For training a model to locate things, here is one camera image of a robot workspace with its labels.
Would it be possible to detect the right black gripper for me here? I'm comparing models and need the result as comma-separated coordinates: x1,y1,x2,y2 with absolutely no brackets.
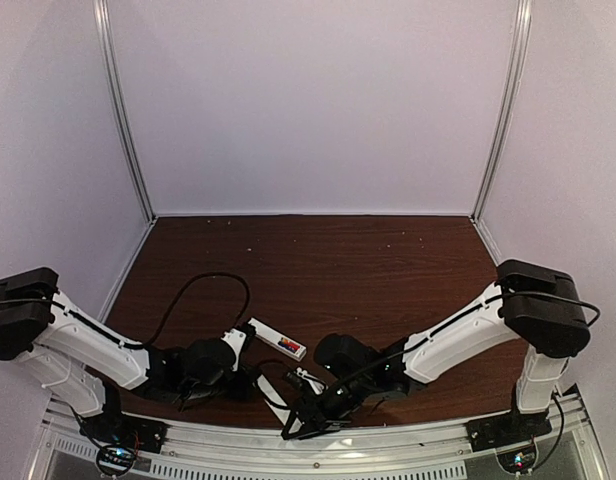
281,372,372,440

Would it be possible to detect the white remote control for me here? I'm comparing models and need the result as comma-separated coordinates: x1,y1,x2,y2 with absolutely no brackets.
247,317,307,362

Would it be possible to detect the red battery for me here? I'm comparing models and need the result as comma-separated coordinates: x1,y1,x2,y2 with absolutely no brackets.
284,342,302,353

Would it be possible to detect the white battery cover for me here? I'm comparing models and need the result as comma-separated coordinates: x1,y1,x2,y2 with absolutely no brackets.
256,375,290,424

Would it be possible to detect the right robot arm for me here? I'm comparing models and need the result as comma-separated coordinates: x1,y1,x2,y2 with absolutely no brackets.
282,260,600,451

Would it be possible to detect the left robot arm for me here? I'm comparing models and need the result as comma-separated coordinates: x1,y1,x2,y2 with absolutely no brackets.
0,267,257,444

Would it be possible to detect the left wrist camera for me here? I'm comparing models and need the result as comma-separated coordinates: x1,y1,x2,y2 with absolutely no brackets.
221,324,256,372

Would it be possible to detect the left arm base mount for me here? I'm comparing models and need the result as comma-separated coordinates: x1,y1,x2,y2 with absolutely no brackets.
78,414,168,453

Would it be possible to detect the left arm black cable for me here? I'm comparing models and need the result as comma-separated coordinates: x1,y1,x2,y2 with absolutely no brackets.
47,272,252,351

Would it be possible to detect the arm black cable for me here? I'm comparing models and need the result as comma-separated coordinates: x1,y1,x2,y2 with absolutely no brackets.
327,289,602,401
47,272,252,351

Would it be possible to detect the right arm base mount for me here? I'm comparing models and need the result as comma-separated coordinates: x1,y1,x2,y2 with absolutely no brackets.
466,411,552,452

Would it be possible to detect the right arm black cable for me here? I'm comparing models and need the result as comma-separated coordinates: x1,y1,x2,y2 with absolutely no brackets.
327,289,602,401

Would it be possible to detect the left aluminium frame post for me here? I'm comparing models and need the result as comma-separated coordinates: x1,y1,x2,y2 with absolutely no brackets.
92,0,158,322

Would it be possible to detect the aluminium frame post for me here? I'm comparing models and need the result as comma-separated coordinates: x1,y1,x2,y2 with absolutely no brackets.
470,0,533,264
92,0,158,322

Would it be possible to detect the right aluminium frame post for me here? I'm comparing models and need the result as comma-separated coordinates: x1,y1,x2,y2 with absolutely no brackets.
470,0,533,264

